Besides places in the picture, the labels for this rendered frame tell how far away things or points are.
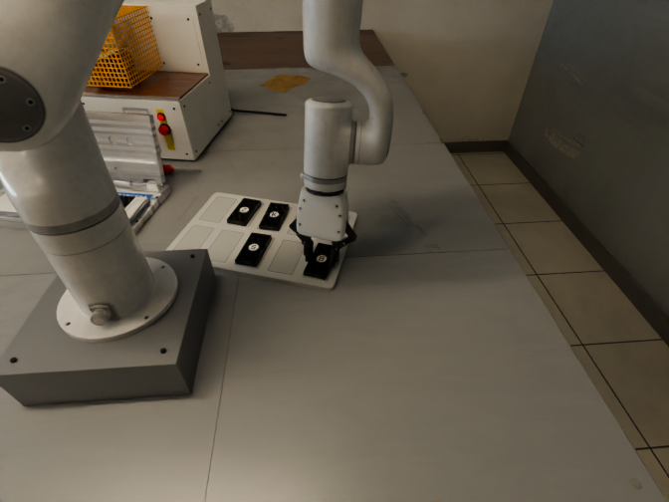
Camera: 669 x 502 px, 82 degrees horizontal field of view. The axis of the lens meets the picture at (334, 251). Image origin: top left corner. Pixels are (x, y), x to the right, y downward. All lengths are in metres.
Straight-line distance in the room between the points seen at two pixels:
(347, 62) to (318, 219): 0.29
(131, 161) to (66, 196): 0.59
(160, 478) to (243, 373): 0.18
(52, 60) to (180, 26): 0.93
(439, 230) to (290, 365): 0.50
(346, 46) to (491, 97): 2.67
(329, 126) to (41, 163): 0.41
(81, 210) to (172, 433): 0.35
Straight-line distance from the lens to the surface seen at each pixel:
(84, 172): 0.60
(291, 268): 0.84
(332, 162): 0.70
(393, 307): 0.78
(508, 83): 3.28
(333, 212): 0.74
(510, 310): 0.84
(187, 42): 1.41
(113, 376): 0.69
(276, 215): 0.97
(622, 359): 2.18
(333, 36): 0.64
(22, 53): 0.50
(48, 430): 0.78
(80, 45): 0.52
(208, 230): 0.98
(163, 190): 1.15
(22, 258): 1.12
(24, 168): 0.62
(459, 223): 1.01
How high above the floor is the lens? 1.50
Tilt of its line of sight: 42 degrees down
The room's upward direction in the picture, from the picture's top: straight up
